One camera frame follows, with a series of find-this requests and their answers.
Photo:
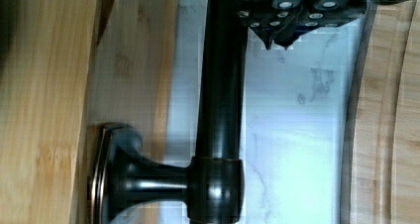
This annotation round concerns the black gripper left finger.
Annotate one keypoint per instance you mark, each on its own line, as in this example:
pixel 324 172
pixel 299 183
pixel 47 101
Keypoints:
pixel 274 21

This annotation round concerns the wooden drawer with black handle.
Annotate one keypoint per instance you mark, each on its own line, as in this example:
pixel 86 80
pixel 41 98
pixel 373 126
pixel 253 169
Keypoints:
pixel 85 86

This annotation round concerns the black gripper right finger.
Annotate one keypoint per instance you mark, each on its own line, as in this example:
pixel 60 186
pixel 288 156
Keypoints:
pixel 299 17

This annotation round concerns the bamboo cutting board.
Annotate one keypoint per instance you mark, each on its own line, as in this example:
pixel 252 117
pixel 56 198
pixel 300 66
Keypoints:
pixel 381 167

